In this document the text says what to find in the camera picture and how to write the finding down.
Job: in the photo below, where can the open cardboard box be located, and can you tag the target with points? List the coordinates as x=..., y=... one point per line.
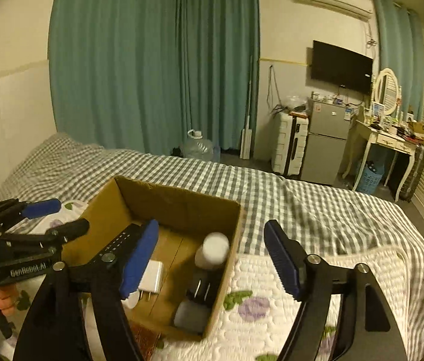
x=185, y=218

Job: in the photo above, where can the oval vanity mirror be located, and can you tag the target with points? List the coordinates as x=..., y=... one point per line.
x=386, y=91

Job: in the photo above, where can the white dressing table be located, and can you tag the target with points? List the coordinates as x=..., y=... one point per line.
x=366, y=143

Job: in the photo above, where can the black remote control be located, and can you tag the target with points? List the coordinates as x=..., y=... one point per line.
x=121, y=246

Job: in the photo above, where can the black wall television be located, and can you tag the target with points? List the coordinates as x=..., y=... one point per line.
x=341, y=67

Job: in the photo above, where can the red capped white bottle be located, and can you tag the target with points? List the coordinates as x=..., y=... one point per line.
x=132, y=300

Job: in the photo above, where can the grey checkered bed sheet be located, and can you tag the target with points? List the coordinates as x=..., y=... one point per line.
x=329, y=220

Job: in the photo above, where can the white suitcase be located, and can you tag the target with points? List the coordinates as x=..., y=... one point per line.
x=289, y=135

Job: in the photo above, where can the green curtain far window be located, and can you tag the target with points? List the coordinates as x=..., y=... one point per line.
x=401, y=43

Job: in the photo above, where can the clear water jug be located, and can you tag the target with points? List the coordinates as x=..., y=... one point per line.
x=196, y=146

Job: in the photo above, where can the white plastic bottle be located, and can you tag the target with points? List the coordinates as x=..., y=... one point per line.
x=213, y=252

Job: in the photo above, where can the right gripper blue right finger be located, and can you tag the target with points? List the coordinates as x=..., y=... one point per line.
x=366, y=327

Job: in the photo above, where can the left hand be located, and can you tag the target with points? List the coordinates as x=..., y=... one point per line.
x=8, y=296

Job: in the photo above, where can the white flat mop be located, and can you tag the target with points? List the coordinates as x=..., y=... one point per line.
x=246, y=131

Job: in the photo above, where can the green curtain left wall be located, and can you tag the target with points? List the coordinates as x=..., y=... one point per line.
x=140, y=74

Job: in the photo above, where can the white floral quilt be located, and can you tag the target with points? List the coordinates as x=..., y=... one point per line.
x=254, y=329

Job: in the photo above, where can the dark checkered suitcase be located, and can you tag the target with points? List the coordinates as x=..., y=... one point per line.
x=409, y=187

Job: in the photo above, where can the black power adapter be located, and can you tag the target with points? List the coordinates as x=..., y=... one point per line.
x=204, y=286

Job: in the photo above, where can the light blue earbuds case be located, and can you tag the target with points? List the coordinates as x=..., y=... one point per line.
x=191, y=316

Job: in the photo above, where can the white charger plug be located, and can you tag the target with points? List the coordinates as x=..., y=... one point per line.
x=151, y=281

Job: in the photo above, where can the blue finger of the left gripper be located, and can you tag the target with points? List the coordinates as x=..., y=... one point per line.
x=41, y=208
x=68, y=231

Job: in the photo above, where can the silver mini fridge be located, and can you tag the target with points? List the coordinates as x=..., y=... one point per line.
x=326, y=141

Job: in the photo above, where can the blue laundry basket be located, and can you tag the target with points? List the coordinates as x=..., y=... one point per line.
x=371, y=177

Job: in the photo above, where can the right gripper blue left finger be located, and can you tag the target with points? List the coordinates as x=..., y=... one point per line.
x=54, y=327

